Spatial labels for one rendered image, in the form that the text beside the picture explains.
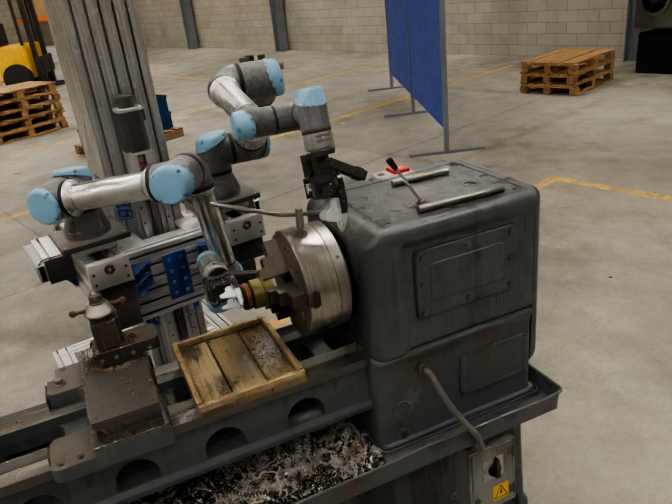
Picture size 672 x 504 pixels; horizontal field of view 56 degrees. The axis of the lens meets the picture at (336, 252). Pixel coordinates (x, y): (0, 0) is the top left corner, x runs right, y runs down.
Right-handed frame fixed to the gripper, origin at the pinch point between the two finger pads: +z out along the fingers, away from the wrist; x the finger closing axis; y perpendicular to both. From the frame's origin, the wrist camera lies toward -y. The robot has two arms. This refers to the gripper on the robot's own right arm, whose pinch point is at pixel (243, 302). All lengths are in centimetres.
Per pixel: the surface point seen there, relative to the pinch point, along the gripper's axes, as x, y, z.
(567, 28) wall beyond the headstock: -61, -813, -775
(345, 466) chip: -52, -17, 18
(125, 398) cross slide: -11.1, 35.6, 10.5
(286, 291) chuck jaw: 2.3, -11.2, 5.2
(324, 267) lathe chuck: 8.3, -21.5, 9.5
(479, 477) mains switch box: -74, -61, 22
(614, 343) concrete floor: -109, -193, -49
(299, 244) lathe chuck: 13.9, -17.5, 3.2
